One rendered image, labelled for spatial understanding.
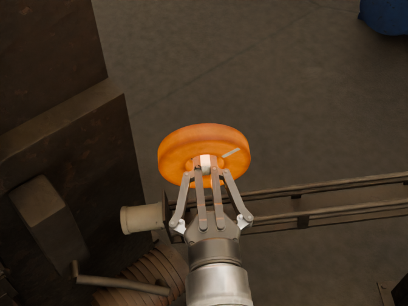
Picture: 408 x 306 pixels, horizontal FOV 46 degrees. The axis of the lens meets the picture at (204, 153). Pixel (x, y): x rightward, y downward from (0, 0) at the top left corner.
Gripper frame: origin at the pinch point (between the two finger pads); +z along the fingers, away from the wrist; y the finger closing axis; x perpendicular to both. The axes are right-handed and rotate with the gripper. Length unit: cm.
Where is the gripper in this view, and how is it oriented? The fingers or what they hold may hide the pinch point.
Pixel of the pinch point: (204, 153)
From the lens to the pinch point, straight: 78.4
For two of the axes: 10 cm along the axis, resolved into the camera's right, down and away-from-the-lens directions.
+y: 10.0, -0.7, 0.5
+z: -0.8, -8.3, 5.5
